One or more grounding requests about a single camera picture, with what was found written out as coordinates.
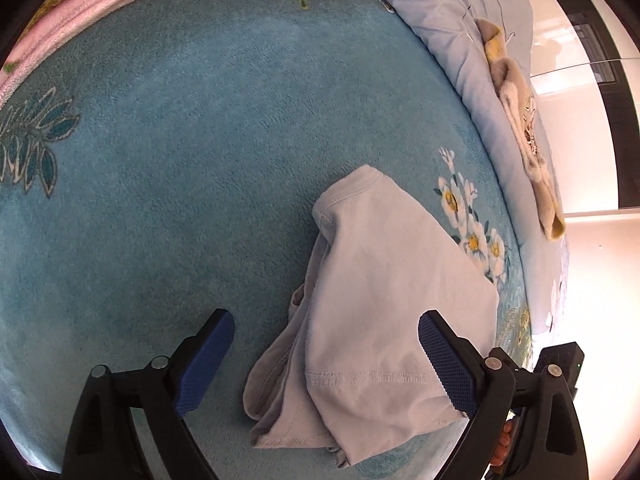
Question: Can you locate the teal floral bed blanket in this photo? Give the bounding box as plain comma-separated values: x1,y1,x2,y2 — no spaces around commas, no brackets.
1,0,530,479

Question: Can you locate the beige cartoon garment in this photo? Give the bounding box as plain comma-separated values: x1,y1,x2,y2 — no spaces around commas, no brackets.
475,18,566,240

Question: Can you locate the light grey shirt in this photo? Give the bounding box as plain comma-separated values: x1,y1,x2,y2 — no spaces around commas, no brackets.
243,165,499,467

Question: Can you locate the grey-blue daisy quilt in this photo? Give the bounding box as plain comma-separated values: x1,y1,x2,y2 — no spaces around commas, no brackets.
386,0,566,335

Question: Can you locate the person's hand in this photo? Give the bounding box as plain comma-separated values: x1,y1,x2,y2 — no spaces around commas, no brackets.
489,419,513,467

